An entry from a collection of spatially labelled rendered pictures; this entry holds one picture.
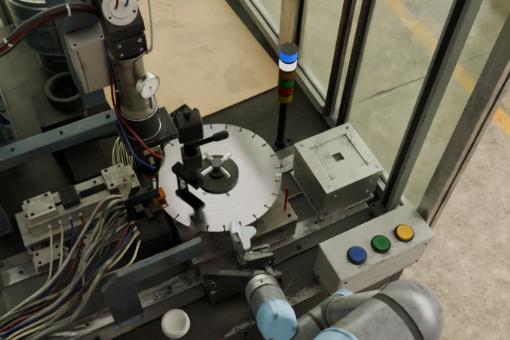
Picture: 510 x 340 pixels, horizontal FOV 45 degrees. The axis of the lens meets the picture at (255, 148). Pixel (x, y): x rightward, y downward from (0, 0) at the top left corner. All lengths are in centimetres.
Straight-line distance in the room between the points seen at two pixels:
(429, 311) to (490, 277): 170
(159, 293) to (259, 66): 85
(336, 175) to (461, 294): 109
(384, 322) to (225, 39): 143
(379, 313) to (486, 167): 205
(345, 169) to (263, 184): 24
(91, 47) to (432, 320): 74
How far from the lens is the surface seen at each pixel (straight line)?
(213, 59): 211
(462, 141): 139
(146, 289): 165
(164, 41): 219
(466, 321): 257
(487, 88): 127
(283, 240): 170
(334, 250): 155
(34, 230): 171
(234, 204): 153
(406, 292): 99
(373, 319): 96
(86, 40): 117
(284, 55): 157
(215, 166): 153
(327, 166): 167
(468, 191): 286
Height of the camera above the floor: 227
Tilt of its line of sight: 54 degrees down
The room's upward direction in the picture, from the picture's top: 2 degrees clockwise
